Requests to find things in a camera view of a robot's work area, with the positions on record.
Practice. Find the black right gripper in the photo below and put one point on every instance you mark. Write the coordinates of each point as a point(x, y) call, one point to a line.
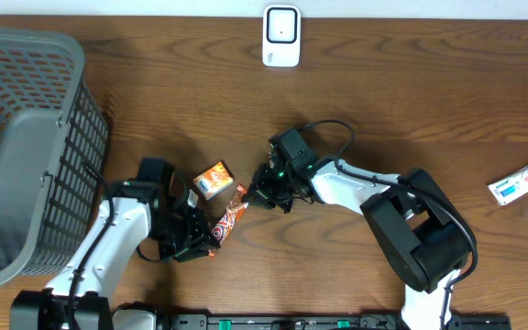
point(258, 190)

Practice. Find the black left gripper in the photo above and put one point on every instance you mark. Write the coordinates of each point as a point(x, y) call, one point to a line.
point(198, 243)

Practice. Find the orange small carton box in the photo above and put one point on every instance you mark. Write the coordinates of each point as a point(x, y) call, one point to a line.
point(213, 180)

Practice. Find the red Top chocolate bar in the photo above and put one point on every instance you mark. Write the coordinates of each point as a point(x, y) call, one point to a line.
point(235, 209)

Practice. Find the white Panadol box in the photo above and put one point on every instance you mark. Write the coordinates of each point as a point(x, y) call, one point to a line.
point(510, 188)

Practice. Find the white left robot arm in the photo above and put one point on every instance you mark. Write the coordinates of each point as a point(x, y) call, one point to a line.
point(132, 210)

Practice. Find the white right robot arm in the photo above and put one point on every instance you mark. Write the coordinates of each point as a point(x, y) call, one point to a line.
point(423, 237)

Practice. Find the white barcode scanner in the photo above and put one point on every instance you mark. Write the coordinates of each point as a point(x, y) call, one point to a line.
point(281, 36)

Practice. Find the grey plastic basket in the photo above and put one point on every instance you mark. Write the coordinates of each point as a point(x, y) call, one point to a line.
point(50, 129)

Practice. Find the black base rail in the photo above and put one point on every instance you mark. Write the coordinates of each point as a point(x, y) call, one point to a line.
point(291, 322)

